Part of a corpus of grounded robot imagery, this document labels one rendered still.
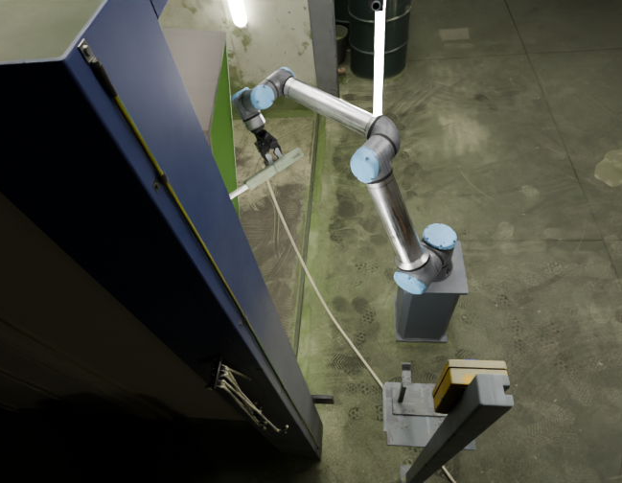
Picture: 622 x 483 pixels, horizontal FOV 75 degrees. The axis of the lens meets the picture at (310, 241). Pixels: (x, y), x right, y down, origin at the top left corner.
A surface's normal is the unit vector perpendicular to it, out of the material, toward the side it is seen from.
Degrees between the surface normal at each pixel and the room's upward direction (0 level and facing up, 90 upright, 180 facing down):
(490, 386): 0
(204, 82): 12
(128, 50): 90
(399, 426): 0
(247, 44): 90
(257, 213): 0
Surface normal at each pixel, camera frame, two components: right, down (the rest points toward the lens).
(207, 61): 0.09, -0.58
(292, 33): -0.07, 0.82
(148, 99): 0.99, 0.00
